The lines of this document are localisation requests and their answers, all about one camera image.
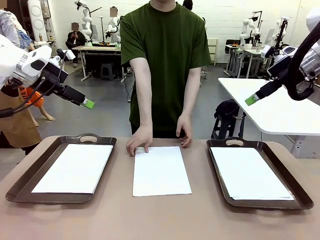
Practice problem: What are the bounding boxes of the wooden top background table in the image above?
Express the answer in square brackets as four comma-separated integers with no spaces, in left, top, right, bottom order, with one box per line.
[71,44,123,82]

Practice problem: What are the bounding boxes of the black bag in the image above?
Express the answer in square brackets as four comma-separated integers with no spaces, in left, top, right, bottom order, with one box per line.
[214,99,247,120]

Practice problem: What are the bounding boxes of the brown plastic serving tray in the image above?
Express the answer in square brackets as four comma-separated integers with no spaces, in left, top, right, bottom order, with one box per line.
[206,136,315,211]
[4,133,118,205]

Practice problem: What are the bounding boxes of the mannequin with brown apron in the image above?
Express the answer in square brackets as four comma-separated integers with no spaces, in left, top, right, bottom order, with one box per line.
[0,84,42,156]

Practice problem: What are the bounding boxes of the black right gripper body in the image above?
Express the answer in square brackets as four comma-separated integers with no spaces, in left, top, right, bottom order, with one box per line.
[258,79,285,100]

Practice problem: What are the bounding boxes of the person's torso green T-shirt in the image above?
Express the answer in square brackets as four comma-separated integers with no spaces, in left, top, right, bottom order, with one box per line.
[119,0,212,137]

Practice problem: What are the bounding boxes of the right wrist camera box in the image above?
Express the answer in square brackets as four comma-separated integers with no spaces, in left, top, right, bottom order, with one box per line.
[261,44,275,59]

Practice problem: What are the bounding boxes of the mannequin striped shirt orange trousers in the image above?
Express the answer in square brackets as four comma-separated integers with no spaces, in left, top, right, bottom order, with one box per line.
[0,9,56,127]

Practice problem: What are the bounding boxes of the white A4 paper stack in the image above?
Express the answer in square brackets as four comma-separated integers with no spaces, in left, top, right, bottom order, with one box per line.
[132,146,193,198]

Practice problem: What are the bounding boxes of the person's left hand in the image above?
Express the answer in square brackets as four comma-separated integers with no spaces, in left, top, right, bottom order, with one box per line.
[176,115,194,148]

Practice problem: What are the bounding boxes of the black corrugated cable hose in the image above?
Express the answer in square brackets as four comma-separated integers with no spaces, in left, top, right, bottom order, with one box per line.
[282,37,320,101]

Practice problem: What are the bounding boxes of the black camera stand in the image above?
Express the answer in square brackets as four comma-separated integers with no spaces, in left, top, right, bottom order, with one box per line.
[274,17,291,48]

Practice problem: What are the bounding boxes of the large white table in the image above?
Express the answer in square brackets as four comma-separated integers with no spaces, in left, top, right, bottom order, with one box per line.
[217,77,320,160]

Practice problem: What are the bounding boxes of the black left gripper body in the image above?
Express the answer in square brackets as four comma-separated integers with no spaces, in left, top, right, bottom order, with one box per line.
[41,61,86,106]

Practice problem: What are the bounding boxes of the person's right hand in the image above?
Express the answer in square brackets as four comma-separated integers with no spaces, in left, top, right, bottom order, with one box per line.
[125,125,154,158]

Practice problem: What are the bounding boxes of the white A4 paper sheet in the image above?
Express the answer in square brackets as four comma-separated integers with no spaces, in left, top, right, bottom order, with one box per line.
[209,146,296,201]
[31,143,114,195]

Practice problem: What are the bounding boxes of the seated person in black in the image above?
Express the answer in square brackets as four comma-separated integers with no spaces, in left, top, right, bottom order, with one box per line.
[65,22,87,68]

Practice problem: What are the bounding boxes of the white tower air conditioner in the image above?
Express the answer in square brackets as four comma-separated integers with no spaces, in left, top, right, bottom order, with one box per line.
[26,0,49,42]

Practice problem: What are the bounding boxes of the grey plastic stool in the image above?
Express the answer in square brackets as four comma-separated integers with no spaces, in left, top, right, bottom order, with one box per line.
[100,62,114,81]

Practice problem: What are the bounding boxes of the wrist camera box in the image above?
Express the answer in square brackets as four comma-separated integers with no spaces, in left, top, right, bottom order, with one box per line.
[261,44,275,59]
[56,48,76,61]

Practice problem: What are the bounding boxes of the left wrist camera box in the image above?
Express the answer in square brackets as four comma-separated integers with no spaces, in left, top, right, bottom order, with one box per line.
[56,48,76,61]

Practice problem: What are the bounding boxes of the white background tables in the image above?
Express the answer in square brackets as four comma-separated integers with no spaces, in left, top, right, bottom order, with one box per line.
[223,44,276,79]

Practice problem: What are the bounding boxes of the black step stool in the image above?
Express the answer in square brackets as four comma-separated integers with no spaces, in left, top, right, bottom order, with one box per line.
[211,115,247,140]

